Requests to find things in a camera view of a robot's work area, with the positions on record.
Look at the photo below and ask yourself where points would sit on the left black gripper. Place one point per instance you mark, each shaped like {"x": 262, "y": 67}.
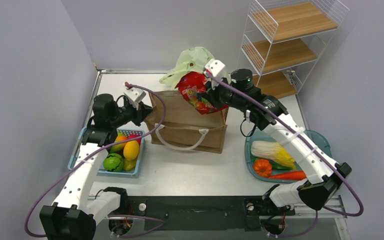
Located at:
{"x": 142, "y": 112}

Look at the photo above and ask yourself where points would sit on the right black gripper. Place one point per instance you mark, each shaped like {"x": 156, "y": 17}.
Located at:
{"x": 212, "y": 96}

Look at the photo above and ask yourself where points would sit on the red snack bag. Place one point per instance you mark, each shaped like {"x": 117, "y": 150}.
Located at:
{"x": 192, "y": 87}

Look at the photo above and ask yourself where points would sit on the brown jute tote bag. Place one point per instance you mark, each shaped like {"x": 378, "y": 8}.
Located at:
{"x": 183, "y": 127}

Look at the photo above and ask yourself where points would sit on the green plastic grocery bag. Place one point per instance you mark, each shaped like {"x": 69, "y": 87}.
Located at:
{"x": 191, "y": 60}

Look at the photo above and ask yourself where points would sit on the orange mini pumpkin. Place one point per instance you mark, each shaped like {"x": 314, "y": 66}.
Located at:
{"x": 263, "y": 167}

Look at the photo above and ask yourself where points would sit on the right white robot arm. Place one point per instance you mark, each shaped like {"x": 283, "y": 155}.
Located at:
{"x": 323, "y": 175}

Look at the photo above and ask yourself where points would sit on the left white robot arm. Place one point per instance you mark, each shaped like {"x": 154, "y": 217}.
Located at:
{"x": 71, "y": 216}

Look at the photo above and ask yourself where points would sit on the red apple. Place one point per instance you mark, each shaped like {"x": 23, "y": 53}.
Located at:
{"x": 136, "y": 137}

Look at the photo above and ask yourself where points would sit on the yellow lemon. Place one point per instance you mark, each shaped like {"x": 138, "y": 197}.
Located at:
{"x": 131, "y": 150}

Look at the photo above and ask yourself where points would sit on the yellow green pear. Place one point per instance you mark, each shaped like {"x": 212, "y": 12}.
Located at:
{"x": 129, "y": 165}

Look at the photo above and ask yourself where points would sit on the small green watermelon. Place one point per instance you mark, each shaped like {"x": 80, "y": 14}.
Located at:
{"x": 114, "y": 162}

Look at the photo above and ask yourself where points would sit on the light blue plastic basket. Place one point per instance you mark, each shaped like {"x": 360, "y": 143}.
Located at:
{"x": 133, "y": 173}

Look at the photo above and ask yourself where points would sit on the yellow napa cabbage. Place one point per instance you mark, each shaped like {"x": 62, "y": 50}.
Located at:
{"x": 272, "y": 151}

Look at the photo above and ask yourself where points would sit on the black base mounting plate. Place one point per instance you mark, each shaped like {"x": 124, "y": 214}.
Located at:
{"x": 202, "y": 213}

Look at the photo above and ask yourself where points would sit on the red chili pepper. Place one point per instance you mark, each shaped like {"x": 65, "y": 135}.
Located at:
{"x": 292, "y": 175}

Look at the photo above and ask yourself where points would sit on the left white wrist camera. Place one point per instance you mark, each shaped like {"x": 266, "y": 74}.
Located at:
{"x": 134, "y": 96}

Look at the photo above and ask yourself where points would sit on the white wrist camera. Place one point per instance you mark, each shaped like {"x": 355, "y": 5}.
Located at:
{"x": 215, "y": 68}
{"x": 134, "y": 96}

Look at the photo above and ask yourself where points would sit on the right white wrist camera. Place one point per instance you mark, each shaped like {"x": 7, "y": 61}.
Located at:
{"x": 215, "y": 68}

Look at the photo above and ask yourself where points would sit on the white wire wooden shelf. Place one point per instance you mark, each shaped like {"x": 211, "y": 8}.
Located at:
{"x": 284, "y": 39}

